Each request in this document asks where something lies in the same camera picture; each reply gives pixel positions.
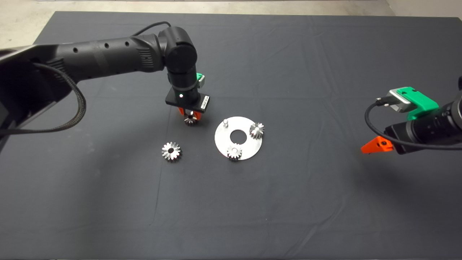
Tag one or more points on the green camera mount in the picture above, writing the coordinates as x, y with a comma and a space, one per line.
198, 76
422, 103

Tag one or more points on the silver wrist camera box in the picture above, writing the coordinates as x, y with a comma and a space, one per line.
397, 101
202, 81

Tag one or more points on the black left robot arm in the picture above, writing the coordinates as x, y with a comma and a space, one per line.
108, 57

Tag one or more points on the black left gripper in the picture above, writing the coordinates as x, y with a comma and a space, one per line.
187, 101

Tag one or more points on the round metal plate with hole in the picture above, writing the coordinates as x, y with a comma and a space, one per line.
249, 148

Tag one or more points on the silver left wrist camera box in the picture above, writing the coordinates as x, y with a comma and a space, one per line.
202, 81

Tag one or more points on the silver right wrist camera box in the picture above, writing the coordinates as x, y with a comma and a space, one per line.
397, 101

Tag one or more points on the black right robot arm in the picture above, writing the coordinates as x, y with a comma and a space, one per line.
458, 115

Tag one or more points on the larger steel gear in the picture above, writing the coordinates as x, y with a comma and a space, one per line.
171, 151

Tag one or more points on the green right camera mount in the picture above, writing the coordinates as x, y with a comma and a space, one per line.
422, 103

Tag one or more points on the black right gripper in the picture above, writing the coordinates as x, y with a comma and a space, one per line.
422, 133

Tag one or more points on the small steel gear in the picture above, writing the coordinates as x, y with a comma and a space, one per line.
234, 151
256, 130
190, 120

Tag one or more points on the dark grey table cloth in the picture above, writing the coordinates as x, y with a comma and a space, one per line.
108, 198

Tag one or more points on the green left camera mount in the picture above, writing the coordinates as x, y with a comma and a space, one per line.
198, 76

